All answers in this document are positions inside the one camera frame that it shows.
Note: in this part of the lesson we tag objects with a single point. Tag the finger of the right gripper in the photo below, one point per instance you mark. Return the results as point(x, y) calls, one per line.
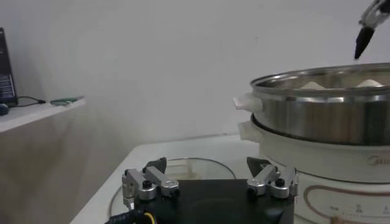
point(364, 39)

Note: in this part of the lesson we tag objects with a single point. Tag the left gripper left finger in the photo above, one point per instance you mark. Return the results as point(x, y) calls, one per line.
point(158, 179)

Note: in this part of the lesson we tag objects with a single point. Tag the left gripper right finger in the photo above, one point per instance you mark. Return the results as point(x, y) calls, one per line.
point(265, 179)

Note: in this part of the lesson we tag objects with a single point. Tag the white steamed baozi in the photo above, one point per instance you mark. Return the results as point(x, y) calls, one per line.
point(369, 83)
point(313, 86)

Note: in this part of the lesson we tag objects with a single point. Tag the round glass lid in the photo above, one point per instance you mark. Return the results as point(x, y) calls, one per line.
point(213, 170)

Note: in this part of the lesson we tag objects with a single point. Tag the stainless steel steamer basket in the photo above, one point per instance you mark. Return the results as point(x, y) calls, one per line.
point(320, 118)

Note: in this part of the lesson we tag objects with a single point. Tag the white electric cooker base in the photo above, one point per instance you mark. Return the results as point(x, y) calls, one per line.
point(335, 158)

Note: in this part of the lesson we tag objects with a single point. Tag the green flat device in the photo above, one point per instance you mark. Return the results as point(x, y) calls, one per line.
point(67, 101)

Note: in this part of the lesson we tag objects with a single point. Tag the white side table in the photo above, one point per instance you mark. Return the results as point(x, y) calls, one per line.
point(36, 112)

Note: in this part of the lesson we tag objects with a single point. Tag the blue object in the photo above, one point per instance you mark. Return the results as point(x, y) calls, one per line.
point(3, 109)

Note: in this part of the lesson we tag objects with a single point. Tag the black box with label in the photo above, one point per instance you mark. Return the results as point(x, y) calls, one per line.
point(6, 67)

